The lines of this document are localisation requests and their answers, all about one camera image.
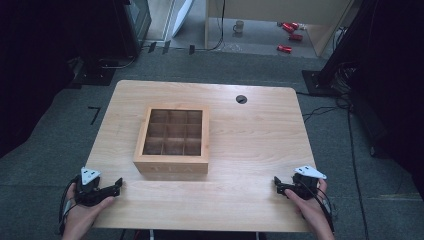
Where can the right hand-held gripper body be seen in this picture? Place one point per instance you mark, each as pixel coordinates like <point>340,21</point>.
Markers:
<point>305,185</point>

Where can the red can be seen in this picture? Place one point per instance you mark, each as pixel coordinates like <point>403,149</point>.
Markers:
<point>290,26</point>
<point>295,37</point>
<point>284,49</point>

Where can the black tape strip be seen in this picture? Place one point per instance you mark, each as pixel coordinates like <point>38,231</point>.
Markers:
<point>152,47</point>
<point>192,49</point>

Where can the grey mug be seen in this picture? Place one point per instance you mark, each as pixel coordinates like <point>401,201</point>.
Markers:
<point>238,27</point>

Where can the white board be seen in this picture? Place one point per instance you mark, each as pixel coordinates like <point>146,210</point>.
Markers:
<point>182,15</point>

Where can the black cabinet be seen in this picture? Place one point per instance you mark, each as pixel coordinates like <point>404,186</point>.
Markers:
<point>133,23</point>

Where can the dark curtain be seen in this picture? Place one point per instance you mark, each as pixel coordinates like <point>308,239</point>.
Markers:
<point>393,83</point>
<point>40,66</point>

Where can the black tape corner mark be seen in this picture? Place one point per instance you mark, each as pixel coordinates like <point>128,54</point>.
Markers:
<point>96,113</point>

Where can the person's left hand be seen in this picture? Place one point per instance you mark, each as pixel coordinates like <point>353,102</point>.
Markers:
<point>80,216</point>

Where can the black table grommet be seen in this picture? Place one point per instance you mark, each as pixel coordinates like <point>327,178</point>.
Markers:
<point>241,99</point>

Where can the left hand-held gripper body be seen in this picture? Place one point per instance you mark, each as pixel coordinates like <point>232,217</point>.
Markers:
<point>89,195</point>

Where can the black stand base plate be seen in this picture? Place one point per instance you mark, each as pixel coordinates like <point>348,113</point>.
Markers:
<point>95,76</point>
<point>315,83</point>

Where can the wooden compartment box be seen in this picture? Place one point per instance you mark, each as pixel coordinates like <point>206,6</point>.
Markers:
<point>171,163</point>

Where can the person's right hand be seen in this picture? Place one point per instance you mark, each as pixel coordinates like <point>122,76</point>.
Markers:
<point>308,210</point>

